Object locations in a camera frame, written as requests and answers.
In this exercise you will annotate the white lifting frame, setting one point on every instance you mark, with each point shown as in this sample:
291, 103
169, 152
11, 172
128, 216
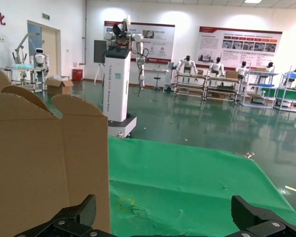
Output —
21, 47

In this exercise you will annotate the beige door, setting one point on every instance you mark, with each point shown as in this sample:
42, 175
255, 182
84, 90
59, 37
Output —
49, 51

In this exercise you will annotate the green exit sign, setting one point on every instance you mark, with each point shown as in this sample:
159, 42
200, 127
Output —
46, 16

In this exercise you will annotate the closed cardboard box on bench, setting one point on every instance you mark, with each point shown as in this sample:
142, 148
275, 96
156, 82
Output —
232, 74

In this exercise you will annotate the black stool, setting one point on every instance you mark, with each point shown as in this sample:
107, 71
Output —
157, 82

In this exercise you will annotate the small cardboard box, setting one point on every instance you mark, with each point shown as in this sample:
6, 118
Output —
39, 160

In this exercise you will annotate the open cardboard box on floor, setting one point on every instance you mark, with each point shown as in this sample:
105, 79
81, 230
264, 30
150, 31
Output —
59, 86

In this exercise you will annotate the wide red-white wall display board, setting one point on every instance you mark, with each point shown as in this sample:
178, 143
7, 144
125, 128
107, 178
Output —
239, 47

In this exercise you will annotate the green table cloth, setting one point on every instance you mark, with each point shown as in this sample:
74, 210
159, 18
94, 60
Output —
187, 177

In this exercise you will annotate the wooden shelf workbench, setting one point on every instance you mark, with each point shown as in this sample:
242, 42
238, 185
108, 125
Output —
190, 84
222, 89

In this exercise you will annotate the silver binder clip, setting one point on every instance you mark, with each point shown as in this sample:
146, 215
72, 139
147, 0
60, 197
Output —
249, 155

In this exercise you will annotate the metal frame work table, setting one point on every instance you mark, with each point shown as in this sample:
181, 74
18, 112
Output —
22, 74

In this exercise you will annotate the small white humanoid robot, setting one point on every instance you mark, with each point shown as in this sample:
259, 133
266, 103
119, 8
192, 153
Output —
40, 59

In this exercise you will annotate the red bin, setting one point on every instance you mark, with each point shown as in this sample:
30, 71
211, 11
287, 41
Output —
77, 74

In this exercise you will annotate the vertical wall pipe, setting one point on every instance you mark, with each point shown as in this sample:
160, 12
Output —
85, 32

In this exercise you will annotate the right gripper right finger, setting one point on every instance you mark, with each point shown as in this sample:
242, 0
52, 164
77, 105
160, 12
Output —
256, 219

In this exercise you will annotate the metal rack with green mat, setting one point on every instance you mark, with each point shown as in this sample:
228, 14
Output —
291, 95

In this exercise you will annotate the grey board on tripod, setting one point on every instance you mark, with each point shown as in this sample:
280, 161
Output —
99, 51

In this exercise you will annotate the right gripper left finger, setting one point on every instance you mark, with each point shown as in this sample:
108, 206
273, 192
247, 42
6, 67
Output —
71, 222

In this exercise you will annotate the metal rack with blue shelf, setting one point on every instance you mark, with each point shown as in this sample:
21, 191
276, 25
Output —
260, 89

